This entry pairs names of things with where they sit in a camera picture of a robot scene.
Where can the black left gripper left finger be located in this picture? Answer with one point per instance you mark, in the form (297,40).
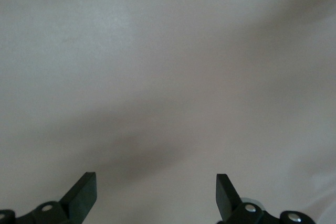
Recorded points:
(78,200)

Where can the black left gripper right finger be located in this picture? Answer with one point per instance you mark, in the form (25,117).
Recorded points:
(227,197)

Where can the brown table cover mat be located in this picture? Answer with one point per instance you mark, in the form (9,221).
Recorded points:
(168,77)

